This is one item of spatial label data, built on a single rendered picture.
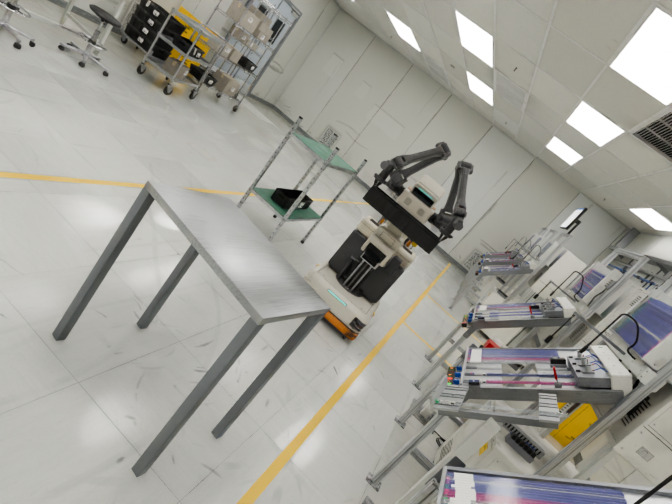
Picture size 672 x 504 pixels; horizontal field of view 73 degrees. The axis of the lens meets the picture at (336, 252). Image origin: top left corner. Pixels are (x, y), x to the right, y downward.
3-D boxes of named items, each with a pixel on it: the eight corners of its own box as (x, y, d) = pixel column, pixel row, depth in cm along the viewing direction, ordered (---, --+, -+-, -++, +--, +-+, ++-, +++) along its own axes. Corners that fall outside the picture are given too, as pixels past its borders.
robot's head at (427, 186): (417, 183, 341) (425, 171, 328) (438, 201, 339) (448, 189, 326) (407, 193, 334) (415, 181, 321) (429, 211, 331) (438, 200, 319)
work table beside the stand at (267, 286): (142, 322, 225) (229, 197, 203) (222, 436, 200) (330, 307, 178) (51, 333, 185) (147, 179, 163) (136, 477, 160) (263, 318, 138)
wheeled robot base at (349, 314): (315, 274, 422) (331, 254, 415) (367, 319, 416) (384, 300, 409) (290, 291, 358) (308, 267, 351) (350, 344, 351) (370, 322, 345)
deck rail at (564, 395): (460, 398, 226) (459, 386, 225) (460, 397, 228) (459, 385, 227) (624, 405, 202) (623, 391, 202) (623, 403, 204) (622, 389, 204)
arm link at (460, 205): (470, 168, 314) (456, 163, 313) (474, 163, 308) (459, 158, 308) (464, 220, 295) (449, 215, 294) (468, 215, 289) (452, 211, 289)
